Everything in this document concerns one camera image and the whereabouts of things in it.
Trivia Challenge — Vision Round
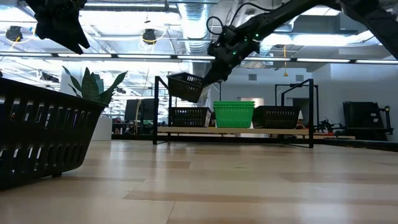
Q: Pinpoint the black plastic slotted basket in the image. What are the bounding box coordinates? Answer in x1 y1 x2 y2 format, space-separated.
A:
252 105 302 110
168 106 213 128
167 72 206 104
0 77 108 191
252 108 301 129

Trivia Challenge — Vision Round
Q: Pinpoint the black frame wooden shelf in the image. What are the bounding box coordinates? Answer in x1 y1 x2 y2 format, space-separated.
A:
152 75 315 149

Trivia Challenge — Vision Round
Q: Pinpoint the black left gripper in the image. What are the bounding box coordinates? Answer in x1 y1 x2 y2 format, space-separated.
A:
24 0 91 55

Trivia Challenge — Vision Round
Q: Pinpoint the green snake plant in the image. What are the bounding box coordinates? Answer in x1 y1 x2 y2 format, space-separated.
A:
61 65 129 105

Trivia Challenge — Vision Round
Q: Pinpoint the white plant pot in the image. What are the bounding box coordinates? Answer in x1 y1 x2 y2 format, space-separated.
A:
91 116 113 142

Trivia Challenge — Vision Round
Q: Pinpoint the black aluminium rig frame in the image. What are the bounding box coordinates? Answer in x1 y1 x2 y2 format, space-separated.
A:
313 136 398 152

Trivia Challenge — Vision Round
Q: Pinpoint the yellow hanging cord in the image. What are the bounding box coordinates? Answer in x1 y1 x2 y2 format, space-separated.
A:
282 45 289 78

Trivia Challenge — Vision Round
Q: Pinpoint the silver spiral ceiling duct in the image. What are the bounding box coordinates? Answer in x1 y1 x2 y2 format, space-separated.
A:
176 0 218 78

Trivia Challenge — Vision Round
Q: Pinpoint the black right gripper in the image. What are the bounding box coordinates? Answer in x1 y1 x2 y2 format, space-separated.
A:
201 25 261 86

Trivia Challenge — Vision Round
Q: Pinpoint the black ceiling fixture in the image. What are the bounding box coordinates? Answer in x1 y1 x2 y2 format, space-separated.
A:
5 25 24 42
142 28 157 45

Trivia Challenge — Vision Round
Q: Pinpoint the black computer monitor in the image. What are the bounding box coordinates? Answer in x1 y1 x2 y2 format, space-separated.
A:
124 98 155 122

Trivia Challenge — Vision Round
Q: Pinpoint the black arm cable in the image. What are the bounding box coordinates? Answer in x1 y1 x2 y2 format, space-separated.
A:
206 2 274 35

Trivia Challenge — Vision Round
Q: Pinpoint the linear ceiling light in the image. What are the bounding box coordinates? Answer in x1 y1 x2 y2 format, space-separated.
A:
176 55 216 60
57 53 113 58
0 52 53 58
355 58 398 65
117 54 172 60
244 57 292 62
296 57 351 63

